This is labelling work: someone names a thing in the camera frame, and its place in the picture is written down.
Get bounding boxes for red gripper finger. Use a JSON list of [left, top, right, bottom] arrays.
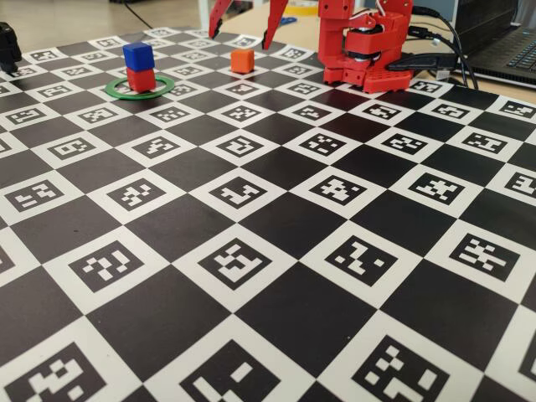
[[208, 0, 235, 40], [261, 0, 291, 51]]

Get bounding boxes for orange cube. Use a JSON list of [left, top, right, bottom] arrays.
[[230, 48, 255, 75]]

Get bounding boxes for blue cube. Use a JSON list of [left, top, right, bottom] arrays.
[[122, 41, 156, 72]]

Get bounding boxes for red cube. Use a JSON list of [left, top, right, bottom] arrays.
[[126, 68, 157, 94]]

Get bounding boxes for brown cardboard box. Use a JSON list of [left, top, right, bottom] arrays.
[[211, 0, 255, 27]]

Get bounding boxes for yellow tape roll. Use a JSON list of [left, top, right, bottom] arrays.
[[287, 0, 322, 17]]

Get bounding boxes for black table clamp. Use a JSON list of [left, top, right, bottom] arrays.
[[388, 54, 456, 71]]

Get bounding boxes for grey blue panel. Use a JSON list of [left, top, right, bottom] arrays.
[[412, 0, 457, 22]]

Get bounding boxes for black plastic device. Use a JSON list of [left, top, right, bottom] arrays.
[[0, 21, 23, 77]]

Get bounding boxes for black laptop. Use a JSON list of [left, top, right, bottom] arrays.
[[454, 0, 536, 87]]

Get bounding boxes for black white marker checkerboard mat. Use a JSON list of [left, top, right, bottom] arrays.
[[0, 25, 536, 402]]

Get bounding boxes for green ring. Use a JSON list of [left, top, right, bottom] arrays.
[[104, 74, 175, 101]]

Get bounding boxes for black cable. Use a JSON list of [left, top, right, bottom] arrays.
[[412, 7, 481, 90], [408, 26, 470, 87]]

